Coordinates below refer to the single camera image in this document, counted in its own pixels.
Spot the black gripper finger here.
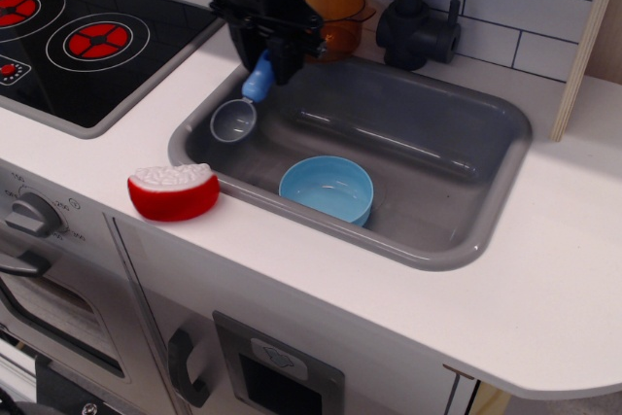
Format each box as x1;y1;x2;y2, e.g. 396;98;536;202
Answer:
228;23;270;71
268;36;304;86

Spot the blue handled metal spoon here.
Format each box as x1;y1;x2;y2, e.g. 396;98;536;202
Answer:
210;50;275;144

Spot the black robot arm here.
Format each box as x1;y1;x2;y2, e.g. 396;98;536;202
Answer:
210;0;327;86

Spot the light blue plastic bowl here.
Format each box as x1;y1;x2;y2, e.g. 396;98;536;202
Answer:
278;156;374;226

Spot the red bowl of rice toy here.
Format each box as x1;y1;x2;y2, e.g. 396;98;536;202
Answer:
127;163;221;222

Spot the grey plastic sink basin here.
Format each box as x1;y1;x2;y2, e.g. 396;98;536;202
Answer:
168;57;532;271

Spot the orange transparent plastic pot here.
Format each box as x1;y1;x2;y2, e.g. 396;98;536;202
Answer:
305;0;375;62

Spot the dark grey toy faucet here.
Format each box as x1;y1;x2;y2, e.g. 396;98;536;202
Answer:
375;0;462;71

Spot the black toy stovetop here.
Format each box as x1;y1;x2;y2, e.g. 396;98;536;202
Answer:
1;0;222;139

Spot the grey oven knob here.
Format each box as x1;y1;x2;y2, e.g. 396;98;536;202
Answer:
5;192;63;238

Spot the grey dishwasher panel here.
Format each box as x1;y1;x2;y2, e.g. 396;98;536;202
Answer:
213;311;345;415

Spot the white oven door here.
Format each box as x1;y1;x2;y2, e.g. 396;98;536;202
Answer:
1;228;175;414

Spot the grey oven door handle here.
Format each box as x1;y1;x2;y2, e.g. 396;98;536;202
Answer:
1;251;52;277

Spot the dark grey cabinet handle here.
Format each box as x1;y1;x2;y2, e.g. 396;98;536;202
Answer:
167;329;210;408

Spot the light wooden side post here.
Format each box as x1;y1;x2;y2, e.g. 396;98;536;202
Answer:
549;0;621;142

